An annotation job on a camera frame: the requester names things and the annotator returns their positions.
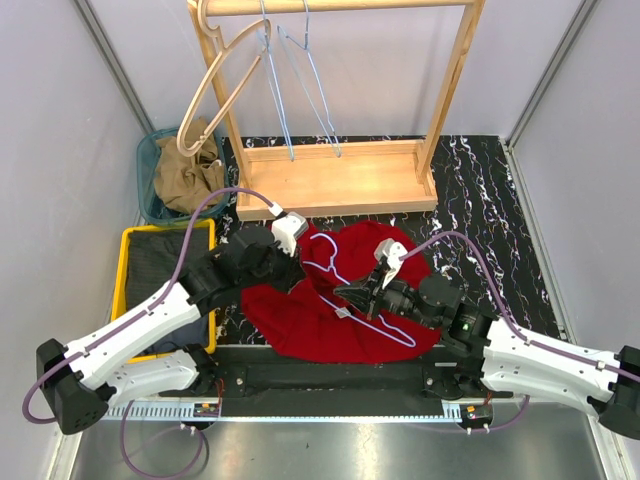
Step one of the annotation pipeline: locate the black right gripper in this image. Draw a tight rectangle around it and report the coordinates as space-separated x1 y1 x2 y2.
334 262 440 330

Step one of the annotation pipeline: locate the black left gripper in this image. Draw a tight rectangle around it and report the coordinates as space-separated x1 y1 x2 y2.
239 235 306 294

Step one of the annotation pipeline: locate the red skirt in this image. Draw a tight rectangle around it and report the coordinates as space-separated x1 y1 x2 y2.
241 221 440 364

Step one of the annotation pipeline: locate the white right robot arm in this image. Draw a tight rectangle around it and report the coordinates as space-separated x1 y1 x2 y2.
334 274 639 439

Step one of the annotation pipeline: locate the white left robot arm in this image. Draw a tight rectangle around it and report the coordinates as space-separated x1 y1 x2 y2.
36 216 308 435

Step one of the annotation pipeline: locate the beige wooden hanger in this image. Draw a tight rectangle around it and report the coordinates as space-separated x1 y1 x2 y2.
176 0 274 157

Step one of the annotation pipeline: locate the wooden clothes rack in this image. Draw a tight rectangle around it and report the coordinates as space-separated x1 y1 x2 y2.
177 1 484 217

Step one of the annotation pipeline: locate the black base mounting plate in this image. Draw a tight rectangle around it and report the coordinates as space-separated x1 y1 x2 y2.
160 345 489 400

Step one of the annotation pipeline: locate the black marble pattern mat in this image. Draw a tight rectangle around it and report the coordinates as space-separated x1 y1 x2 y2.
216 135 567 345

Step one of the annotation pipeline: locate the tan garment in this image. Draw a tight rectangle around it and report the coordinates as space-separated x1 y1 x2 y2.
154 135 226 215

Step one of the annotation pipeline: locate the yellow plastic bin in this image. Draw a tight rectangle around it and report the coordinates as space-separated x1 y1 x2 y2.
111 224 216 363

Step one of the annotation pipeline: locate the teal plastic basket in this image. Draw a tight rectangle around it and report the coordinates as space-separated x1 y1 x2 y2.
136 129 230 226

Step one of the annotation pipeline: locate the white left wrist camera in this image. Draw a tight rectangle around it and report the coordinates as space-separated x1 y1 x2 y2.
271 209 309 257

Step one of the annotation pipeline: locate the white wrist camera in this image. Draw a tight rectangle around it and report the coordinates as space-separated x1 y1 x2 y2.
271 209 309 257
374 238 408 288

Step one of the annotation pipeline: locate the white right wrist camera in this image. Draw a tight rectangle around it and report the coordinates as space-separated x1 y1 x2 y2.
374 238 408 288

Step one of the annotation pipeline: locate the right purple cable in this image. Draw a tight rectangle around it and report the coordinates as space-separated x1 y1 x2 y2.
399 229 640 434

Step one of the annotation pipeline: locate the purple cable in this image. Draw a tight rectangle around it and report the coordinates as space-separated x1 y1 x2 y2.
22 187 286 476
399 229 640 434

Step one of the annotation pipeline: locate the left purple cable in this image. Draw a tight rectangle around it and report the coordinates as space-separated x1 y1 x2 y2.
22 187 286 476

